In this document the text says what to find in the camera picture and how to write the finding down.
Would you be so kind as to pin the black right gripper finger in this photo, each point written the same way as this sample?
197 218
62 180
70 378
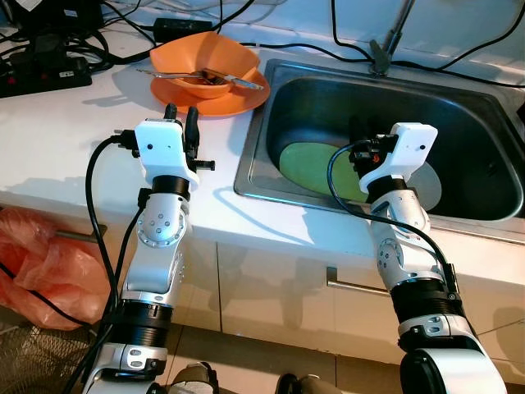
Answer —
376 127
358 128

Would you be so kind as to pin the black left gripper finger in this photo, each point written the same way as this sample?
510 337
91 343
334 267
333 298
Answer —
194 123
171 113

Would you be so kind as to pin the orange plastic plate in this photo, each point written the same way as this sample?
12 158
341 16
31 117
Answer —
238 103

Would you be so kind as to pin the orange plastic bowl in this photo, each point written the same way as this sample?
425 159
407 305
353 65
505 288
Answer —
197 53

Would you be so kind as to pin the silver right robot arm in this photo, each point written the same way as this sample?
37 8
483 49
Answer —
402 246

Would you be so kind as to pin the green plate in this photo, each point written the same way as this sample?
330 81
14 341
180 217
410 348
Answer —
308 168

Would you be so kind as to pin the pale grey bowl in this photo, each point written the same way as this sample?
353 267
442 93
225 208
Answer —
426 187

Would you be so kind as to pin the grey metal faucet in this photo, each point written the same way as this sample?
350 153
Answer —
381 53

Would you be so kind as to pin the black power adapter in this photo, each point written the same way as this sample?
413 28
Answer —
182 29

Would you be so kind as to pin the stainless steel sink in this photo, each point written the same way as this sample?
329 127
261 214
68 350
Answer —
459 107

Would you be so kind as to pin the white cabinet door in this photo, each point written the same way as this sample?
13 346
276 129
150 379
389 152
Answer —
207 283
279 308

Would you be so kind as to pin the black power strip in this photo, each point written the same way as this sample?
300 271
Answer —
41 75

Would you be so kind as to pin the black box device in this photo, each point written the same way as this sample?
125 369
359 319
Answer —
61 15

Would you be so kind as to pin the red plastic bag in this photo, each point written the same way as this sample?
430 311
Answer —
45 263

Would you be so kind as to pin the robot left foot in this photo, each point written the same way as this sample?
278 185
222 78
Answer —
193 379

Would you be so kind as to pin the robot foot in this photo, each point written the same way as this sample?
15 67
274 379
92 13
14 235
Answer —
308 384
193 379

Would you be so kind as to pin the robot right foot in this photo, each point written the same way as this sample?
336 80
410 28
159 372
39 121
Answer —
308 384

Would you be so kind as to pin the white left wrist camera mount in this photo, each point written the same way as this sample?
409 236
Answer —
160 148

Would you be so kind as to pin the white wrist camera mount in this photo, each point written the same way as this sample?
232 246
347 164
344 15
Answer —
406 148
160 148

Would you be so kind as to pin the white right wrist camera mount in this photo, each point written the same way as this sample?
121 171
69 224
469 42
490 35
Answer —
406 148

